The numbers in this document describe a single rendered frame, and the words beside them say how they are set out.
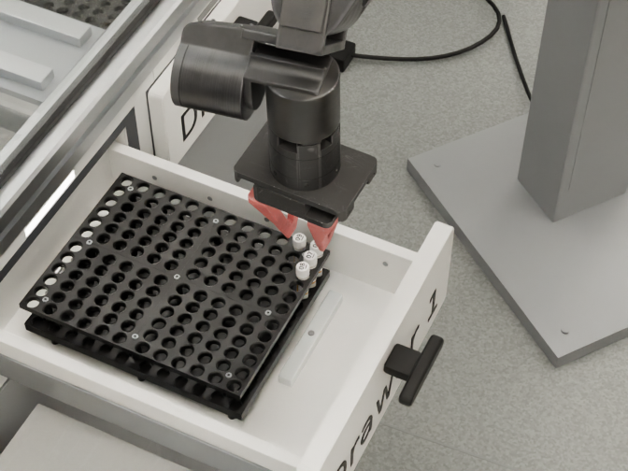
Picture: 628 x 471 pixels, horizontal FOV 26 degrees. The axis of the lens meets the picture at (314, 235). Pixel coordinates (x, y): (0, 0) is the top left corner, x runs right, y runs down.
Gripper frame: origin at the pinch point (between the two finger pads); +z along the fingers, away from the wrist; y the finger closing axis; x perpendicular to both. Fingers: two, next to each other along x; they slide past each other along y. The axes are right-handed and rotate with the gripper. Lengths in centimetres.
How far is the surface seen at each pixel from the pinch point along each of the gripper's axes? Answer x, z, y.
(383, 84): 108, 101, -43
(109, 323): -11.1, 9.0, -14.6
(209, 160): 21.0, 24.5, -24.3
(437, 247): 6.5, 4.0, 9.6
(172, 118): 12.6, 8.3, -22.3
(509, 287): 71, 96, -1
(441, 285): 7.5, 10.8, 9.9
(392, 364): -5.8, 5.2, 11.0
